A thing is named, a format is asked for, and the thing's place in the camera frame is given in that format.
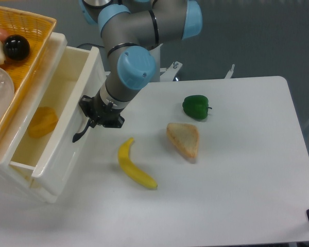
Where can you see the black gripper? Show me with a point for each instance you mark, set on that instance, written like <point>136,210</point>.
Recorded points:
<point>100,113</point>

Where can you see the white top drawer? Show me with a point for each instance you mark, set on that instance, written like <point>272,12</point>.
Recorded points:
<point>46,163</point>

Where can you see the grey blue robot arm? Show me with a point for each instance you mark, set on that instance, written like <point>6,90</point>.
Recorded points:
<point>129,30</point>

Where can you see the white drawer cabinet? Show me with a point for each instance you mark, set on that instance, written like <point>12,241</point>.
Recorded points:
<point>16,178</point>

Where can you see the yellow bell pepper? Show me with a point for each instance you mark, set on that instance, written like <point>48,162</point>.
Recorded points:
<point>43,122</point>

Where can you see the yellow banana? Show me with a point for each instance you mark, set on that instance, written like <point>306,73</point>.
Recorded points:
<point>131,170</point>

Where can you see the toast bread slice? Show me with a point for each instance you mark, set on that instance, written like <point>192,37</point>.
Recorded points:
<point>185,137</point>

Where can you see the green bell pepper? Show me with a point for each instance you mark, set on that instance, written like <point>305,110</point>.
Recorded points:
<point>196,106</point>

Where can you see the orange woven basket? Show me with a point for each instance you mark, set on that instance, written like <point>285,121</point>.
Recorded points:
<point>36,29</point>

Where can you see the black ball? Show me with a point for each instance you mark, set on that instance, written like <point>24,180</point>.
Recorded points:
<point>16,47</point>

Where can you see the black top drawer handle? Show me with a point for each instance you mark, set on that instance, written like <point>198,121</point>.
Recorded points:
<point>78,136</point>

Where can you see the white metal bracket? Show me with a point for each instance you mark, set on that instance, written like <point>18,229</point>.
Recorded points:
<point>170,73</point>
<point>230,72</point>

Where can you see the white metal bracket right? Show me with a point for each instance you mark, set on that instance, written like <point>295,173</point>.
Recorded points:
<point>230,72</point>

